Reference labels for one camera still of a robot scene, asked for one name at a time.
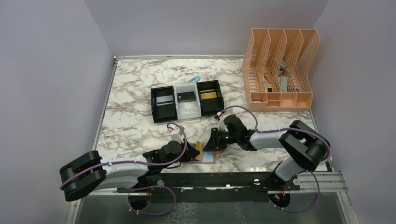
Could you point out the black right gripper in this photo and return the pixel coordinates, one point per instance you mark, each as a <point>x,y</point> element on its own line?
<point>214,142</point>

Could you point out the grey staples box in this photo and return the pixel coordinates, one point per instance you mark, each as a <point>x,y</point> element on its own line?
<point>283,83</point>

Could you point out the silver credit card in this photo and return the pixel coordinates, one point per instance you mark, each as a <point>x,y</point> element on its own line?
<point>163,100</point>

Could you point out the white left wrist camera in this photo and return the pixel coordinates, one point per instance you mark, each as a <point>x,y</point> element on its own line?
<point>177,135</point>

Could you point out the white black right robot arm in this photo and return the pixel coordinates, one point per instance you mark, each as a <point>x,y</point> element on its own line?
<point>306,148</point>

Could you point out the brown leather card holder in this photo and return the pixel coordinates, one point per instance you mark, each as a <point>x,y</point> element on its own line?
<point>205,157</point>

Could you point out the blue packaged tool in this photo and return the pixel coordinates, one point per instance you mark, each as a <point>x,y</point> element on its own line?
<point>192,80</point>

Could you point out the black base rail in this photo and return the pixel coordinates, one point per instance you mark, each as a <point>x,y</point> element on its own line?
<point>205,180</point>

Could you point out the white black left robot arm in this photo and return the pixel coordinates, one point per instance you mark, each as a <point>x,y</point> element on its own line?
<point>91,172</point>

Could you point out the black credit card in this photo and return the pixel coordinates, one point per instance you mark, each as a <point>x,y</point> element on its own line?
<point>186,96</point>

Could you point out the peach plastic file organizer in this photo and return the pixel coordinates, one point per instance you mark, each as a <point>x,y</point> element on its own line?
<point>265,50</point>

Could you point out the gold credit card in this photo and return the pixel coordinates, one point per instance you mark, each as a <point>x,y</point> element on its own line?
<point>208,94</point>

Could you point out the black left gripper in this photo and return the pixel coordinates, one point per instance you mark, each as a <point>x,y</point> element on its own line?
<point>191,153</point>

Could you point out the white tray bin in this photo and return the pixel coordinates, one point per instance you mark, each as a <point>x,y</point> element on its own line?
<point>187,110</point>

